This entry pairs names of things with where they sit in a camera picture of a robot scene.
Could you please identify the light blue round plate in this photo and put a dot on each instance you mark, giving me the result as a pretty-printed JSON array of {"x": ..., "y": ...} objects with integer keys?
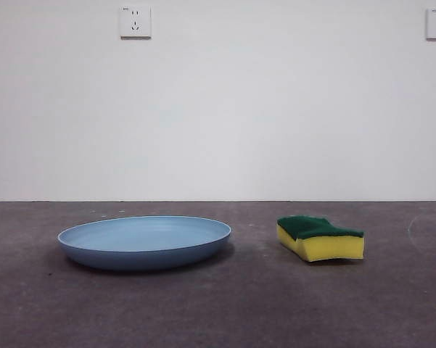
[{"x": 145, "y": 239}]

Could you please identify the yellow sponge with green scourer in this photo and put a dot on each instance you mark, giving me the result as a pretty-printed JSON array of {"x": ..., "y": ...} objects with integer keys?
[{"x": 323, "y": 248}]

